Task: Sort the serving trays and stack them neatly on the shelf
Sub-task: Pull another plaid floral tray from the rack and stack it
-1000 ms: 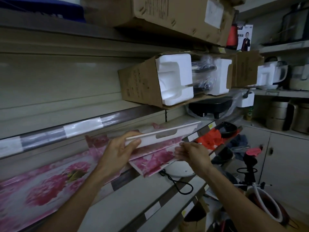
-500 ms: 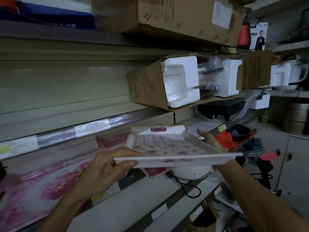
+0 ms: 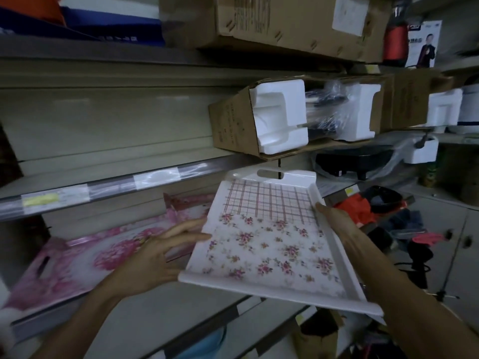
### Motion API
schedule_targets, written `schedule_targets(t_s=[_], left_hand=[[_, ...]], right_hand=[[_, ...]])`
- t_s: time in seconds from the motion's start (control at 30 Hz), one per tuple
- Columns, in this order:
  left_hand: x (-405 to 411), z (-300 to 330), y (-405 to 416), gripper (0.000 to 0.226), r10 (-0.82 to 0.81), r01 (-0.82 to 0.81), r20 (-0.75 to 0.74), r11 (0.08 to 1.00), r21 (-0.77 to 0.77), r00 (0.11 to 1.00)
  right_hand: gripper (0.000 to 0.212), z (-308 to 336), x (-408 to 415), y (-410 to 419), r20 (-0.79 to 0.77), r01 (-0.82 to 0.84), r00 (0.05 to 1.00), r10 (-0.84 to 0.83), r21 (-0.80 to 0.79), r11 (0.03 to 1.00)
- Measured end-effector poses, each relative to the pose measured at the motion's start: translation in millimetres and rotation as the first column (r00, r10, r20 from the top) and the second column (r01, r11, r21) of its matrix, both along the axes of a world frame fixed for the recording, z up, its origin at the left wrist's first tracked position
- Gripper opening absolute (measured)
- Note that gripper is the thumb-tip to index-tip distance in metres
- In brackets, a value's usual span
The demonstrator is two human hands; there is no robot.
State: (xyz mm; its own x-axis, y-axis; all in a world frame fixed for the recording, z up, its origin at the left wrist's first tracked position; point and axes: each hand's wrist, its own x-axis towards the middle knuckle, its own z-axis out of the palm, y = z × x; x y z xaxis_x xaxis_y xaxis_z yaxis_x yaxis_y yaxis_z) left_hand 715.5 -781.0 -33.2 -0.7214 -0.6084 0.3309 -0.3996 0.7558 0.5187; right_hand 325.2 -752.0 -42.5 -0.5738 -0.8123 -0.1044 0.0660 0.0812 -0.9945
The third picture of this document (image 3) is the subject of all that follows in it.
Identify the person's right hand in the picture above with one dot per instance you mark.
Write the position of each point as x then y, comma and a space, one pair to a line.
348, 235

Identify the brown cardboard box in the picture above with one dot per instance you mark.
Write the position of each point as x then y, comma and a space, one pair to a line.
404, 100

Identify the plastic wrapped appliance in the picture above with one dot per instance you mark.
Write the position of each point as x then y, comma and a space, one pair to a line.
325, 108

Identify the red cloth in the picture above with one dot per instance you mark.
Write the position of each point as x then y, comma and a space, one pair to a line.
355, 211

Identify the blue bag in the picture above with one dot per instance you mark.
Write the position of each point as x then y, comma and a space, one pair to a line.
112, 29

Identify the red jug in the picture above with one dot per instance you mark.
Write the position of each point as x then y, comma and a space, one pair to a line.
396, 37

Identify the green can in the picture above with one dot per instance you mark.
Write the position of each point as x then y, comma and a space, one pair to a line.
430, 175

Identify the pink plastic item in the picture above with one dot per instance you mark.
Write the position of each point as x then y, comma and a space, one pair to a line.
428, 238

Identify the person's left hand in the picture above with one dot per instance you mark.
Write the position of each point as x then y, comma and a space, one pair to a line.
149, 265

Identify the black bowl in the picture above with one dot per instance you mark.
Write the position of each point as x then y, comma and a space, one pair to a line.
385, 199

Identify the poster with person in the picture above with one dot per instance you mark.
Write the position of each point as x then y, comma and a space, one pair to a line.
424, 44

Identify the small white styrofoam block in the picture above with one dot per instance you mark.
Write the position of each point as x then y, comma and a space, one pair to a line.
421, 153

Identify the large pink blossom tray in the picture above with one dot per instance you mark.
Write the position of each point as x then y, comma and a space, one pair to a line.
82, 265

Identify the orange bag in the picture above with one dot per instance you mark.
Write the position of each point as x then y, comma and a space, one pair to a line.
30, 7

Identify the white floral plaid tray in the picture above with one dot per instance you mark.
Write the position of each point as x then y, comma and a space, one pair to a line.
269, 250

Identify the black pan in plastic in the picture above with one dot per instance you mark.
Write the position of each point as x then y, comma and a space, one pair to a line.
355, 162

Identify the person's right forearm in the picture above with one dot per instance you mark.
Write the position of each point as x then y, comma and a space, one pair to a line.
419, 314

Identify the open cardboard box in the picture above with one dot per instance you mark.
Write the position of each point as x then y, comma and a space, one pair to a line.
232, 119

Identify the cardboard box on floor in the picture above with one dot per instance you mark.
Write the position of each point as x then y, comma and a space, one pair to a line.
318, 340

